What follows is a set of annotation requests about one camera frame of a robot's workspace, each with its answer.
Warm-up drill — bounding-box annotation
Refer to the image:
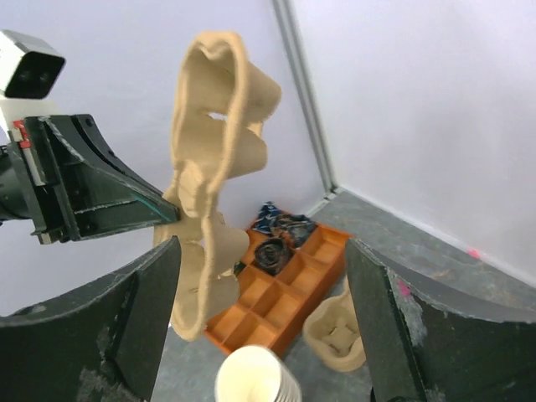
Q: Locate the cardboard cup carrier tray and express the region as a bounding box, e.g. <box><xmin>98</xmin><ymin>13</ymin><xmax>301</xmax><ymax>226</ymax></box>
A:
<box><xmin>302</xmin><ymin>277</ymin><xmax>366</xmax><ymax>373</ymax></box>

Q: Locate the dark patterned rolled sock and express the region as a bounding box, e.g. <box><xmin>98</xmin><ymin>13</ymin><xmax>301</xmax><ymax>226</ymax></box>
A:
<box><xmin>281</xmin><ymin>214</ymin><xmax>317</xmax><ymax>248</ymax></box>

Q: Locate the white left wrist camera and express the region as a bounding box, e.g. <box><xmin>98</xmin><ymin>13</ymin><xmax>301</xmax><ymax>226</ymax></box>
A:
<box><xmin>1</xmin><ymin>29</ymin><xmax>66</xmax><ymax>131</ymax></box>

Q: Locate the stack of paper cups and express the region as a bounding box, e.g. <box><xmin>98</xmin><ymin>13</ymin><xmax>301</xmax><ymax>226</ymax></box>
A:
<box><xmin>214</xmin><ymin>345</ymin><xmax>302</xmax><ymax>402</ymax></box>

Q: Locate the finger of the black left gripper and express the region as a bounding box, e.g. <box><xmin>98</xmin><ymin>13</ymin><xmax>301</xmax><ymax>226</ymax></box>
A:
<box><xmin>44</xmin><ymin>116</ymin><xmax>180</xmax><ymax>241</ymax></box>

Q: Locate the blue patterned rolled sock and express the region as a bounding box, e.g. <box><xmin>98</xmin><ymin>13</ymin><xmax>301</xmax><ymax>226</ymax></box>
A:
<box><xmin>251</xmin><ymin>201</ymin><xmax>291</xmax><ymax>236</ymax></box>

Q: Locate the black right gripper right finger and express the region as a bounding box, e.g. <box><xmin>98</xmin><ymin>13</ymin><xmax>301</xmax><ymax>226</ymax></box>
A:
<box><xmin>344</xmin><ymin>240</ymin><xmax>535</xmax><ymax>401</ymax></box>

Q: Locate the black brown rolled sock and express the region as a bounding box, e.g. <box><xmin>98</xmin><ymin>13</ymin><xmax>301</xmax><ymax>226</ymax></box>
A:
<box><xmin>254</xmin><ymin>238</ymin><xmax>293</xmax><ymax>276</ymax></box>

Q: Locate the orange compartment organizer tray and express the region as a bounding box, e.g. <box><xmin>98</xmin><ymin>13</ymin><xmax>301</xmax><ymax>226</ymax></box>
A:
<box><xmin>204</xmin><ymin>216</ymin><xmax>350</xmax><ymax>356</ymax></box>

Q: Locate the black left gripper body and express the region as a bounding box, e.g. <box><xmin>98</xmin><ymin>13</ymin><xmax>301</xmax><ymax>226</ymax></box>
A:
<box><xmin>1</xmin><ymin>115</ymin><xmax>96</xmax><ymax>245</ymax></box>

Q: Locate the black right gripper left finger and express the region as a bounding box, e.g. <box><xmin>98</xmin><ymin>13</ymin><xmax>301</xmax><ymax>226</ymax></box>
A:
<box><xmin>1</xmin><ymin>238</ymin><xmax>181</xmax><ymax>401</ymax></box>

